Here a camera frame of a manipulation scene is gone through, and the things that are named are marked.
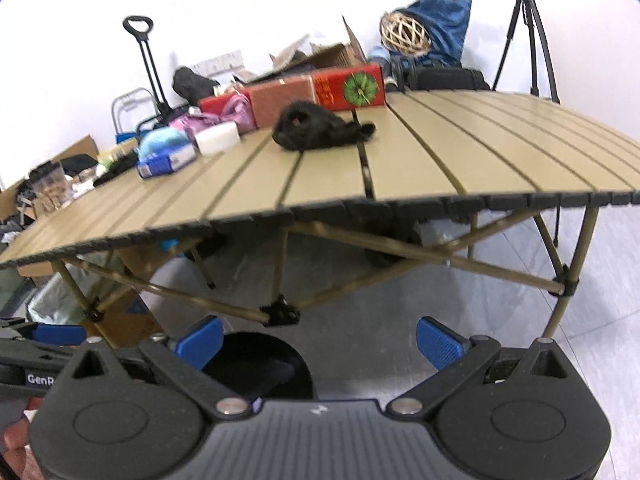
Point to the white blue folding cart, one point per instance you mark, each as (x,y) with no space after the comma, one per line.
(127,110)

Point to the black knit hat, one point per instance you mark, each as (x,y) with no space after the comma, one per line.
(320,127)

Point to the tan folding table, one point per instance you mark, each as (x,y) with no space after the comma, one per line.
(450,150)

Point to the black bag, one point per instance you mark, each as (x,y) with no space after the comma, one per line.
(192,85)

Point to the clear snack jar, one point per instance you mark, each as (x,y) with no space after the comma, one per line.
(50,187)

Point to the light green bin liner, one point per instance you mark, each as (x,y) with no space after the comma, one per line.
(50,300)

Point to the white wall power strip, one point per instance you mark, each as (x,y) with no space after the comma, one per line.
(220,62)

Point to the brick coloured block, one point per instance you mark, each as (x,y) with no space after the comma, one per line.
(282,102)

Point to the open cardboard box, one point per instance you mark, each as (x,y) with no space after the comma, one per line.
(330,55)

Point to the black round bin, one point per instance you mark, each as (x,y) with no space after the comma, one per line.
(250,360)

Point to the black backpack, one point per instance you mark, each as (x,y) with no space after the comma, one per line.
(450,80)

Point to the person's left hand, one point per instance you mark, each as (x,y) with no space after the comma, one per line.
(20,440)

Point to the blue water bottle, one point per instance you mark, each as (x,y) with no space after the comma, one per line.
(382,55)

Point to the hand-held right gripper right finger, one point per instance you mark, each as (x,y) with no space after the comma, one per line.
(440,345)

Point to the black camera tripod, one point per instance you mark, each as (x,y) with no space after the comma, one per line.
(530,35)

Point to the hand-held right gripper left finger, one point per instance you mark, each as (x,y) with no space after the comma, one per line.
(200,345)

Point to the purple shiny pouch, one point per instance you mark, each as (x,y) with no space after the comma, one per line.
(220,112)

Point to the light blue fluffy cloth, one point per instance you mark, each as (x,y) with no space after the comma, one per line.
(162,141)

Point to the wicker ball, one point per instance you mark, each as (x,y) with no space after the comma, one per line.
(406,32)

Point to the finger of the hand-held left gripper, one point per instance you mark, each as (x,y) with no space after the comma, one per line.
(60,335)

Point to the blue white carton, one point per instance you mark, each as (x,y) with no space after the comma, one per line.
(167,162)

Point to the lined cardboard box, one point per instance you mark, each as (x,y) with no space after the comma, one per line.
(125,315)

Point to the small black knit cloth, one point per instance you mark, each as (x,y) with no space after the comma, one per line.
(117,170)

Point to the blue fabric bag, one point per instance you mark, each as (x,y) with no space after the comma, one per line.
(445,30)

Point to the red gift box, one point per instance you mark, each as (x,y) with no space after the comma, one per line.
(350,87)

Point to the large cardboard box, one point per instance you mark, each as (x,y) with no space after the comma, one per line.
(60,152)

